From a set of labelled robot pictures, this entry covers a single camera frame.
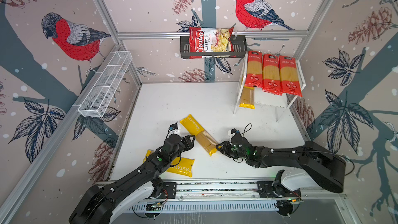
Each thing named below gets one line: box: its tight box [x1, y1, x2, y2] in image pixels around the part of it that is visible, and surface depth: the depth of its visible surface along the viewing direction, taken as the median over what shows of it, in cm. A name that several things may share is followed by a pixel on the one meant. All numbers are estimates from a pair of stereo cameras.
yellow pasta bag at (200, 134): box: [179, 114, 218, 158], surface depth 92 cm
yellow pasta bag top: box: [238, 86, 255, 110], surface depth 89 cm
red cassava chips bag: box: [189, 26, 236, 60], surface depth 89 cm
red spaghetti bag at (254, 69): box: [244, 50, 263, 88], surface depth 80 cm
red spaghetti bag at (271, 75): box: [262, 53, 282, 96], surface depth 78 cm
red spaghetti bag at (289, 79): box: [278, 54, 303, 97], surface depth 76 cm
